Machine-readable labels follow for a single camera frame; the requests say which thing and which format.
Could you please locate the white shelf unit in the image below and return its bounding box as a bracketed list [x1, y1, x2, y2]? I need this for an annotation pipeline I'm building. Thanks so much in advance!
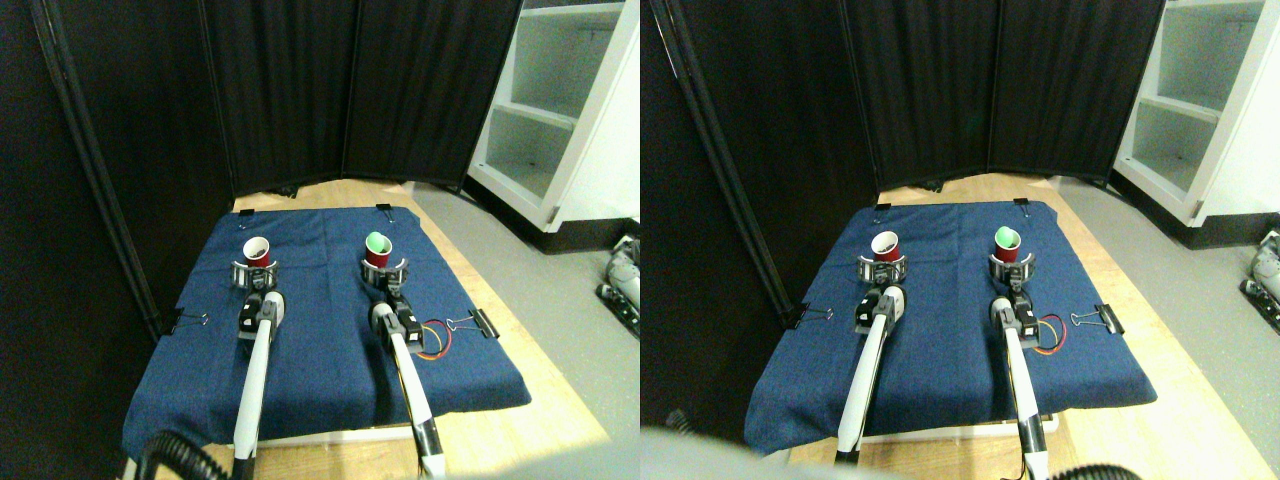
[1112, 0, 1280, 227]
[466, 0, 640, 236]

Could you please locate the orange wire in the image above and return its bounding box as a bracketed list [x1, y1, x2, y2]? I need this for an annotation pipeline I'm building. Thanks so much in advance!
[418, 318, 453, 361]
[1038, 313, 1067, 356]

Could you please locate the grey black machine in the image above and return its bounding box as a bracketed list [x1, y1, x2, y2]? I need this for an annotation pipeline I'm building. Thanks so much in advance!
[597, 235, 640, 336]
[1240, 230, 1280, 336]

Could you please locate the dark blue cloth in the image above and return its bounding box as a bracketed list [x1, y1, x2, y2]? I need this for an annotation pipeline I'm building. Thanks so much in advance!
[122, 203, 533, 467]
[743, 200, 1159, 456]

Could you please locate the black curtain stand pole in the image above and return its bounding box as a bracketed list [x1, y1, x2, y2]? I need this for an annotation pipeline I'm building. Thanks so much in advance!
[652, 0, 803, 328]
[28, 0, 169, 343]

